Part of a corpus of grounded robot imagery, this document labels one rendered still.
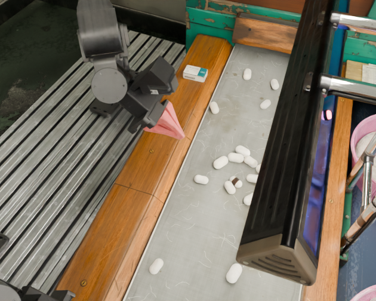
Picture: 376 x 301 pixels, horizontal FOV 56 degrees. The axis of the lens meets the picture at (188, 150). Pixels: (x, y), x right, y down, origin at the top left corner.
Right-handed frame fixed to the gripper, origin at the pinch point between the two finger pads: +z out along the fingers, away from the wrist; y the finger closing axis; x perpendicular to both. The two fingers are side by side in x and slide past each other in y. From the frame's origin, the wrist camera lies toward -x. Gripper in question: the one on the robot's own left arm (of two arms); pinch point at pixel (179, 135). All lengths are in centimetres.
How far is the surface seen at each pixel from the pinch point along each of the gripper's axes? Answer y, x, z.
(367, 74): 43, -19, 34
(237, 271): -19.4, -4.1, 20.1
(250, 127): 17.7, 1.0, 17.0
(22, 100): 64, 142, -36
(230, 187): -2.2, -0.2, 15.8
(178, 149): 4.0, 8.8, 5.0
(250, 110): 23.4, 1.8, 16.0
